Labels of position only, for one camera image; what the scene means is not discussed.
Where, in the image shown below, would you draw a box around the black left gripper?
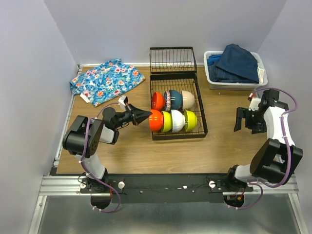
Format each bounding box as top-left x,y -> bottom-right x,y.
114,103 -> 152,129

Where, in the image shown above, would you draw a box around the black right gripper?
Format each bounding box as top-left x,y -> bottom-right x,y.
234,107 -> 267,135

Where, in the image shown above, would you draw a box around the blue triangle pattern bowl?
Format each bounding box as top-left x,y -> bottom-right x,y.
163,91 -> 171,112

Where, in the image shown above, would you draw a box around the white bowl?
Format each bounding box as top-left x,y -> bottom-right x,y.
181,90 -> 195,111
171,110 -> 185,133

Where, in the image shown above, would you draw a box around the dark glazed bowl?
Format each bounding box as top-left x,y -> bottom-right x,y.
169,89 -> 183,110

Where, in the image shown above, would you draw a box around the yellow-green bowl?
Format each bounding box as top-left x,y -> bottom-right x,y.
184,110 -> 197,132

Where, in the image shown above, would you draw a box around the black wire dish rack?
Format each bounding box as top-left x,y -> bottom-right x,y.
149,46 -> 208,140

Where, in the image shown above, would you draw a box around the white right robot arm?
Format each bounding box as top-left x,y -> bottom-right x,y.
224,88 -> 303,191

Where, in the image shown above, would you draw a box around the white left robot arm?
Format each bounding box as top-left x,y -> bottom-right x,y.
62,104 -> 152,193

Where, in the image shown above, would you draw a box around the white perforated basket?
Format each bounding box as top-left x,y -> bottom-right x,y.
204,51 -> 268,91

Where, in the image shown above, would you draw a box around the blue floral cloth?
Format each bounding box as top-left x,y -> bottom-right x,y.
69,59 -> 145,107

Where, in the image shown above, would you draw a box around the dark blue jeans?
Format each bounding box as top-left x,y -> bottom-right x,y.
207,44 -> 259,84

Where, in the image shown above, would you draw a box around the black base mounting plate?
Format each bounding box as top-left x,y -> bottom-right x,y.
78,174 -> 253,206

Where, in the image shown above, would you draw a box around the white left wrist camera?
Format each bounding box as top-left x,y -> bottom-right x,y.
118,95 -> 128,109

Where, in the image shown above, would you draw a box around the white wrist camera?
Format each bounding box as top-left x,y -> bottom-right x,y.
118,95 -> 128,109
248,93 -> 261,111

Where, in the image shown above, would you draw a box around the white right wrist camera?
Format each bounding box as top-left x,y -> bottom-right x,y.
248,93 -> 261,111

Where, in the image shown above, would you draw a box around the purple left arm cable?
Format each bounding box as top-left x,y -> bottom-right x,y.
79,102 -> 122,213

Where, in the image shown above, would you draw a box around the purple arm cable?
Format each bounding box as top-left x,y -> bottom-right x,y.
226,87 -> 300,210
79,102 -> 122,213

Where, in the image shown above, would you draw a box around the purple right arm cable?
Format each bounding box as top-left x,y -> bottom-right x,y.
226,87 -> 300,210

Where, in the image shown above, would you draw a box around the aluminium frame rail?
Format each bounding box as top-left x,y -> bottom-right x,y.
39,176 -> 299,196

